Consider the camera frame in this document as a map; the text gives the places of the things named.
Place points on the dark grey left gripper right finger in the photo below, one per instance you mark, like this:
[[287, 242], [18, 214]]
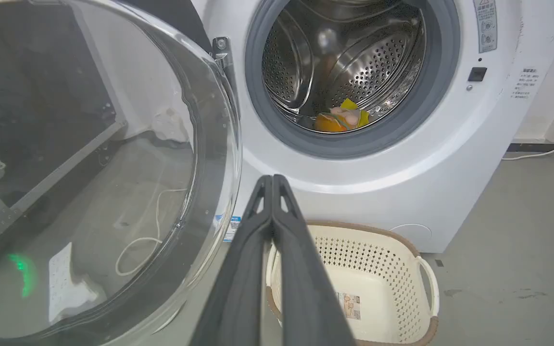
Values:
[[306, 288]]

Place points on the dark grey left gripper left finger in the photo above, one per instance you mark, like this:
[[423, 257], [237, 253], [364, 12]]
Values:
[[238, 288]]

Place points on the transparent round washing machine door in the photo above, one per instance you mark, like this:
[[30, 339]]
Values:
[[113, 168]]

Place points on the white front-load washing machine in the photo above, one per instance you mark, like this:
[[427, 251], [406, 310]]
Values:
[[402, 168]]

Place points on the cream perforated laundry basket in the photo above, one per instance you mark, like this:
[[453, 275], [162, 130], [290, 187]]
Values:
[[387, 288]]

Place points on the yellow orange cloth in drum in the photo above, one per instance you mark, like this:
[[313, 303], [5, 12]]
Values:
[[342, 119]]

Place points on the black flight case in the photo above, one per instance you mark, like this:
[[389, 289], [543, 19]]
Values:
[[41, 120]]

